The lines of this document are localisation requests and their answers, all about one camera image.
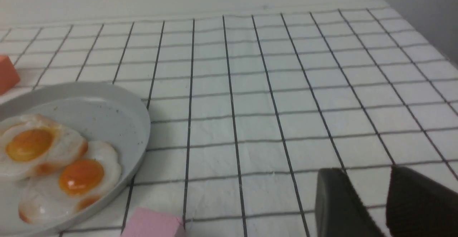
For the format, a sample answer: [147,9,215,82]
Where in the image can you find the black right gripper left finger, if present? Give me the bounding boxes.
[315,168,385,237]

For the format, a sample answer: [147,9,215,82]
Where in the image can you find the white grid tablecloth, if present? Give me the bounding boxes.
[1,7,457,237]

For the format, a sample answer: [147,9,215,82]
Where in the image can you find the fried egg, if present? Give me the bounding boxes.
[0,114,88,182]
[18,141,122,224]

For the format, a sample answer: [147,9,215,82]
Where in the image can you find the pink foam cube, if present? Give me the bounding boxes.
[121,208,186,237]

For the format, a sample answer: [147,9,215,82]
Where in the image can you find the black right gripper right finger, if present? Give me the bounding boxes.
[386,166,458,237]

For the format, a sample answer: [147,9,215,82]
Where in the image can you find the grey plate with eggs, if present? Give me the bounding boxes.
[1,82,151,237]

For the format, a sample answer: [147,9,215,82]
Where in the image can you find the orange foam cube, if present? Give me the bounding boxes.
[0,55,21,95]

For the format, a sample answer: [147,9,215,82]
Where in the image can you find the fried egg front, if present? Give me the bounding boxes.
[18,141,122,224]

